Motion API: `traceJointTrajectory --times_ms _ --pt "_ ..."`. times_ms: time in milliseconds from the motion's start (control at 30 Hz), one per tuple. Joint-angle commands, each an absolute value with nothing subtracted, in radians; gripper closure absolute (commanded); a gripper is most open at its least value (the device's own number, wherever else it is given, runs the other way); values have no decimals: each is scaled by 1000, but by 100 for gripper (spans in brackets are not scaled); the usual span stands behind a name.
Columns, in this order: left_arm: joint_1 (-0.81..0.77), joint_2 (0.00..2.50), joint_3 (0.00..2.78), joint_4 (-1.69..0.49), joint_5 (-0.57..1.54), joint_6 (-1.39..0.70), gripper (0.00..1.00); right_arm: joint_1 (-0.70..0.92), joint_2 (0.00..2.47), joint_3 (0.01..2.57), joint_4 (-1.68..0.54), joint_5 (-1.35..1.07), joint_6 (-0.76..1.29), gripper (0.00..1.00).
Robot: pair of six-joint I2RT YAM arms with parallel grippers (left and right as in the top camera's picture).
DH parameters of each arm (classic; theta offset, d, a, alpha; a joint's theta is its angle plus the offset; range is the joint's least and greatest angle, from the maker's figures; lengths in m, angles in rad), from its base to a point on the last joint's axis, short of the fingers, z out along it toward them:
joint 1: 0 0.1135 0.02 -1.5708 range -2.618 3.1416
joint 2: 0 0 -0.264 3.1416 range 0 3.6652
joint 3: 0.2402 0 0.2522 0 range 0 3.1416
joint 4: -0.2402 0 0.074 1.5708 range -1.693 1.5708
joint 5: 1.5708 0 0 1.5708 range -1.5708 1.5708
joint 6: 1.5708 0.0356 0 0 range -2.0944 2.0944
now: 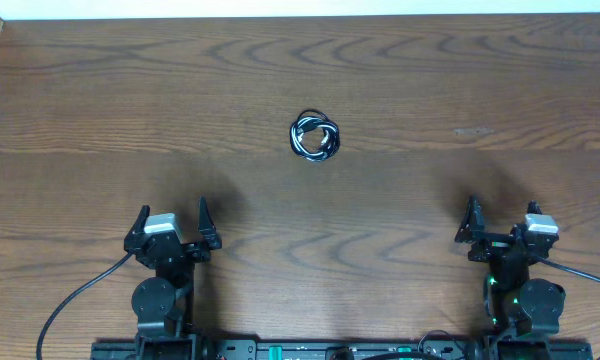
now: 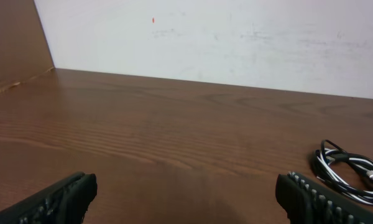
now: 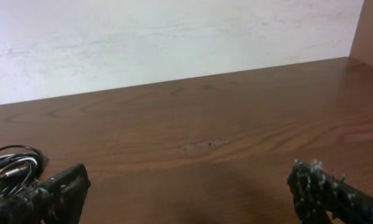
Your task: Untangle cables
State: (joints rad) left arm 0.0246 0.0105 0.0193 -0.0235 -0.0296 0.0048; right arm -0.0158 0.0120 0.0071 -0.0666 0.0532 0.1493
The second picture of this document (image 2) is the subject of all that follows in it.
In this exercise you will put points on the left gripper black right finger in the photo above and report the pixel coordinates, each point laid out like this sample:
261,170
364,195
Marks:
308,202

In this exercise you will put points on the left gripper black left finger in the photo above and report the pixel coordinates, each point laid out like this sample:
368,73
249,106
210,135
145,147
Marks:
64,202

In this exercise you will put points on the brown wooden side panel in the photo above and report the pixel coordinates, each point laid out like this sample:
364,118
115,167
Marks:
24,51

